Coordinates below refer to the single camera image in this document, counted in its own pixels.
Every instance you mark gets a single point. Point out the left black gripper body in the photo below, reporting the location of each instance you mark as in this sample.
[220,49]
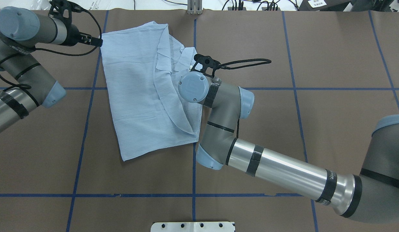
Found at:
[72,36]

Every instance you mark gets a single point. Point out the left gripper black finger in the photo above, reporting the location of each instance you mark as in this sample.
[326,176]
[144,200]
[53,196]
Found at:
[97,42]

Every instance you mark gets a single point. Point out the light blue button shirt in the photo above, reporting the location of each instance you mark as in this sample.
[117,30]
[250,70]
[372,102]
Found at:
[143,67]

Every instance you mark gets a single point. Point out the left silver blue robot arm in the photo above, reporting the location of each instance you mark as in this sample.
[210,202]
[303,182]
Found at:
[30,85]

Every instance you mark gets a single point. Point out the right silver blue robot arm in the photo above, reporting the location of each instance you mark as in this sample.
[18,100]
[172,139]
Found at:
[372,196]

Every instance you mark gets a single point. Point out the clear plastic bag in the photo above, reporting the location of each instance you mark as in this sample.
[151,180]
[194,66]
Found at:
[39,5]

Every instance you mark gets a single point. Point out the aluminium frame post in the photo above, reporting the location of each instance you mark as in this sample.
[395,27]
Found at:
[194,7]

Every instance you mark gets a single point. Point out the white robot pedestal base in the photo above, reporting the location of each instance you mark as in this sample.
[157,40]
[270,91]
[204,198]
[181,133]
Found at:
[204,226]

